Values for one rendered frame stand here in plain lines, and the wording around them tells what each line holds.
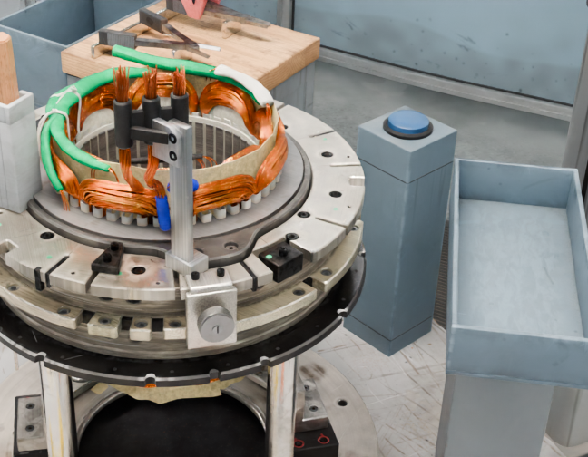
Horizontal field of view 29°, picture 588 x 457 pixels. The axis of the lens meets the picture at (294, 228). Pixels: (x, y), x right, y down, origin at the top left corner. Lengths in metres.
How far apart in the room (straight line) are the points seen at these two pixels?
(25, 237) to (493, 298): 0.37
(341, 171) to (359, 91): 2.63
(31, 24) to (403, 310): 0.52
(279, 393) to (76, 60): 0.44
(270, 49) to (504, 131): 2.23
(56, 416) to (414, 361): 0.44
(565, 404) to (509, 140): 2.11
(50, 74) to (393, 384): 0.49
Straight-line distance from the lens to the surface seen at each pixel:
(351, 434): 1.11
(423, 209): 1.15
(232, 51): 1.20
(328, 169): 0.93
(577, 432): 1.33
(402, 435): 1.15
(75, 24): 1.39
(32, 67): 1.26
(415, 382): 1.21
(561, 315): 0.92
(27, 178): 0.87
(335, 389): 1.16
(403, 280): 1.18
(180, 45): 1.16
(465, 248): 0.97
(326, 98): 3.50
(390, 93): 3.55
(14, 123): 0.84
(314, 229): 0.85
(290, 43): 1.22
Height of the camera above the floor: 1.56
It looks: 33 degrees down
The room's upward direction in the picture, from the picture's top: 3 degrees clockwise
